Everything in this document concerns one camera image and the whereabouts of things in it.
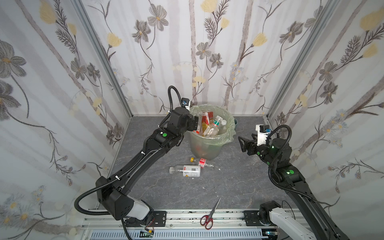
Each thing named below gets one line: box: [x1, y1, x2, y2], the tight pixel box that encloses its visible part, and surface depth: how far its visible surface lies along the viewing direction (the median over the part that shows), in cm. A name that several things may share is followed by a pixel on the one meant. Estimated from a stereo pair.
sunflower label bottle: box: [204, 115, 223, 137], surface depth 85 cm
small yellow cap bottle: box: [190, 157, 215, 168], surface depth 91 cm
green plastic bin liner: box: [187, 104, 236, 145], surface depth 85 cm
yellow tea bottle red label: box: [201, 111, 214, 135], surface depth 88 cm
